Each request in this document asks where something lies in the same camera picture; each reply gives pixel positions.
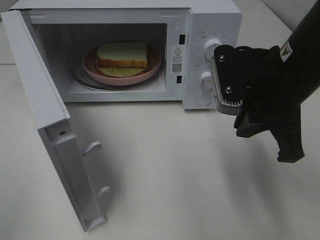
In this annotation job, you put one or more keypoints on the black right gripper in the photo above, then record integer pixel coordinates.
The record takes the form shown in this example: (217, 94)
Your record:
(263, 87)

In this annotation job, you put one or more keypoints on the round white door-release button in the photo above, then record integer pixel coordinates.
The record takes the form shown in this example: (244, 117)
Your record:
(204, 100)

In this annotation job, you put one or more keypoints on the white timer knob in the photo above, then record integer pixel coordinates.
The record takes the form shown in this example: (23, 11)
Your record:
(206, 81)

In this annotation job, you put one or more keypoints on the white bread sandwich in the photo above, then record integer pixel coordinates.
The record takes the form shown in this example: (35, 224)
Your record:
(122, 59)

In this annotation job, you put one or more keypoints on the pink round plate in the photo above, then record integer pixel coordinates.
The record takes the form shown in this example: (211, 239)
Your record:
(154, 64)

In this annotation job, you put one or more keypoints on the white microwave door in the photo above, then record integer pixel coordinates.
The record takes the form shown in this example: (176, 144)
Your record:
(52, 118)

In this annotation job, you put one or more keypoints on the upper white power knob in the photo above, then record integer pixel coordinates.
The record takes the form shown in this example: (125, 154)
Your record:
(210, 46)

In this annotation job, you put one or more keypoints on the white microwave oven body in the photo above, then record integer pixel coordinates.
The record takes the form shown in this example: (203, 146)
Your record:
(177, 28)

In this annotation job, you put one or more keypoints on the glass microwave turntable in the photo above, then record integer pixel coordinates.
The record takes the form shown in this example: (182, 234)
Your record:
(82, 78)

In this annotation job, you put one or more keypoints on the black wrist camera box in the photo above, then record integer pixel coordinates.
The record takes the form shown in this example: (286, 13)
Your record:
(227, 80)

